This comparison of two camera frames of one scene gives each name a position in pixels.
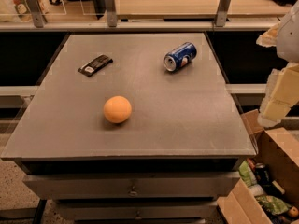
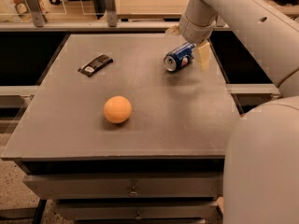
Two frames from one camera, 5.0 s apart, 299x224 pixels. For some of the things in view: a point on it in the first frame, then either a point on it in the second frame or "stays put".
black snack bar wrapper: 94,65 stays put
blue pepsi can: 179,57 stays put
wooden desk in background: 192,2 stays put
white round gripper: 290,37 -> 195,32
